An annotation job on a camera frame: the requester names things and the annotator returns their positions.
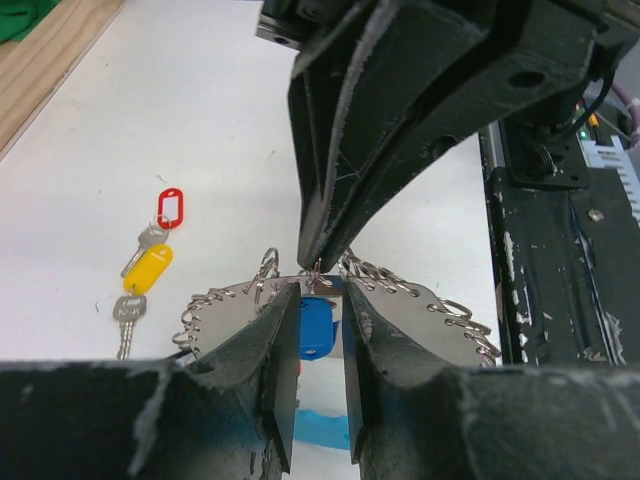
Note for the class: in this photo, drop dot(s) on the blue tag key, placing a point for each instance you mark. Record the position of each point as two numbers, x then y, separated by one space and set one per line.
316 328

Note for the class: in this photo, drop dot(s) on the loose red tag key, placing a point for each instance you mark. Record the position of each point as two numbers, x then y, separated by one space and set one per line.
169 215

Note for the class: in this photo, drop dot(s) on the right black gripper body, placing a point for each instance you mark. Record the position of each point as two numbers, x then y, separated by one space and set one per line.
293 23

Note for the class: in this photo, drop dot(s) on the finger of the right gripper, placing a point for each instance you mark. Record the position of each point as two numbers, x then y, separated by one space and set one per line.
374 99
535 49

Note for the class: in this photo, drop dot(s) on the grey cable duct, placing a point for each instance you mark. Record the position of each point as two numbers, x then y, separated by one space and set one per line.
615 157

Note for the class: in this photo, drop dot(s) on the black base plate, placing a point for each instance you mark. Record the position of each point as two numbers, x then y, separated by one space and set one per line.
566 262

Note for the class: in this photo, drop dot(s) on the wooden rack frame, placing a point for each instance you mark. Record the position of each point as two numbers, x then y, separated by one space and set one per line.
35 67

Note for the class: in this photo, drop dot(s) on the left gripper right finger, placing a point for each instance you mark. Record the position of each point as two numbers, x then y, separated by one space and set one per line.
414 415

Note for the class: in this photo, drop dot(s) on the silver key holder blue handle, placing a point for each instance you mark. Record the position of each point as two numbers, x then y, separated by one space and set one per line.
440 325

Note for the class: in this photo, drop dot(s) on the green shirt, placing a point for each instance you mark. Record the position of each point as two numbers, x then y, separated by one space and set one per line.
19 17

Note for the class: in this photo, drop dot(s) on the loose yellow tag key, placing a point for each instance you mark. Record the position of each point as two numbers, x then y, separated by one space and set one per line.
138 281

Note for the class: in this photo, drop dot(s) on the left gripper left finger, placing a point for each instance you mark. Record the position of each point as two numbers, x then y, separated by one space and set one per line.
229 415

